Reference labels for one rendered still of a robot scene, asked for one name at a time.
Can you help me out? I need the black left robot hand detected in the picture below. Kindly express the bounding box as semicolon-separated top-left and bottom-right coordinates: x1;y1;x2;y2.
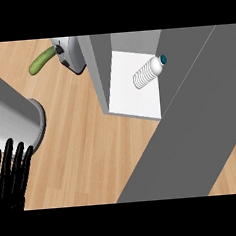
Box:
0;136;39;214

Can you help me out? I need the grey open cabinet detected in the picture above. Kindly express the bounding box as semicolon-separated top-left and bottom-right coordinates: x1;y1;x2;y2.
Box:
76;29;169;128

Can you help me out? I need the clear plastic water bottle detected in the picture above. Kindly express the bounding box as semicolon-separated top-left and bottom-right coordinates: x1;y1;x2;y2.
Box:
130;53;170;91

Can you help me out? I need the large silver pot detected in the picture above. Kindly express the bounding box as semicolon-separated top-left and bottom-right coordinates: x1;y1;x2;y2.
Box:
0;61;50;159

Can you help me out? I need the green cucumber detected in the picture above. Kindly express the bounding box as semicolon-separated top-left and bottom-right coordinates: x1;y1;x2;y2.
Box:
26;46;59;77

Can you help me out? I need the silver toaster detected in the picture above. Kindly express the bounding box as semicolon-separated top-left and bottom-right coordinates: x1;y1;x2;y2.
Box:
50;35;89;78

